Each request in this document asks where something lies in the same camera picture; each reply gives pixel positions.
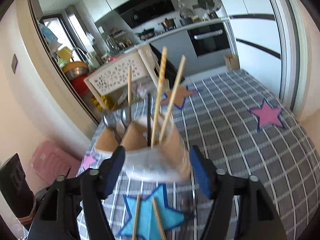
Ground wooden chopstick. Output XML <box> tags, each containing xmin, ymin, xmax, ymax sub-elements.
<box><xmin>132</xmin><ymin>195</ymin><xmax>141</xmax><ymax>240</ymax></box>
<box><xmin>152</xmin><ymin>197</ymin><xmax>167</xmax><ymax>240</ymax></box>
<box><xmin>159</xmin><ymin>55</ymin><xmax>186</xmax><ymax>143</ymax></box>

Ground dark translucent plastic spoon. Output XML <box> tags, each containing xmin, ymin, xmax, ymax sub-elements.
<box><xmin>102</xmin><ymin>112</ymin><xmax>122</xmax><ymax>144</ymax></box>

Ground white plastic utensil holder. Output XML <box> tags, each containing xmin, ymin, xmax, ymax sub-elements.
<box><xmin>94</xmin><ymin>115</ymin><xmax>192</xmax><ymax>183</ymax></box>

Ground grey checked tablecloth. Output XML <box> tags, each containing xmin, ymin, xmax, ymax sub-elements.
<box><xmin>76</xmin><ymin>69</ymin><xmax>320</xmax><ymax>240</ymax></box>

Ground pink plastic stool stack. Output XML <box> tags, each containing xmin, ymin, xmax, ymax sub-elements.
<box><xmin>31</xmin><ymin>141</ymin><xmax>81</xmax><ymax>185</ymax></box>

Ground beige flower-pattern rack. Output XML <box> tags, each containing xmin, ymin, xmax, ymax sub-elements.
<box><xmin>84</xmin><ymin>44</ymin><xmax>161</xmax><ymax>111</ymax></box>

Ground red container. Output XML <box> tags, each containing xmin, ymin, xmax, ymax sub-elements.
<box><xmin>71</xmin><ymin>75</ymin><xmax>89</xmax><ymax>96</ymax></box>

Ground orange and steel bowls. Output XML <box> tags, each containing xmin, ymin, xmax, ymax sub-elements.
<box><xmin>62</xmin><ymin>61</ymin><xmax>89</xmax><ymax>81</ymax></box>

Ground cardboard box on floor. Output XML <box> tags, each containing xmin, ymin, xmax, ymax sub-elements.
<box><xmin>224</xmin><ymin>54</ymin><xmax>240</xmax><ymax>71</ymax></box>

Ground black built-in oven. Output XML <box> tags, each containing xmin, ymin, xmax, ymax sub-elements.
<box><xmin>187</xmin><ymin>23</ymin><xmax>230</xmax><ymax>56</ymax></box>

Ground black wok on stove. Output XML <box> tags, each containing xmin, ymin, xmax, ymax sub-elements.
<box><xmin>135</xmin><ymin>28</ymin><xmax>155</xmax><ymax>41</ymax></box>

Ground brass cooking pot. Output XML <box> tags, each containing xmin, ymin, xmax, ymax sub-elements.
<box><xmin>160</xmin><ymin>18</ymin><xmax>176</xmax><ymax>31</ymax></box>

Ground white refrigerator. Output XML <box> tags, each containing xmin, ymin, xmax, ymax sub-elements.
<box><xmin>221</xmin><ymin>0</ymin><xmax>282</xmax><ymax>96</ymax></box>

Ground black range hood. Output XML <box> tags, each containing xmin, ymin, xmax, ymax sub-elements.
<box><xmin>114</xmin><ymin>0</ymin><xmax>175</xmax><ymax>28</ymax></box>

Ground grey wall switch panel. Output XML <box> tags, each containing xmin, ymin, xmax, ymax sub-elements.
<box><xmin>11</xmin><ymin>54</ymin><xmax>18</xmax><ymax>74</ymax></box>

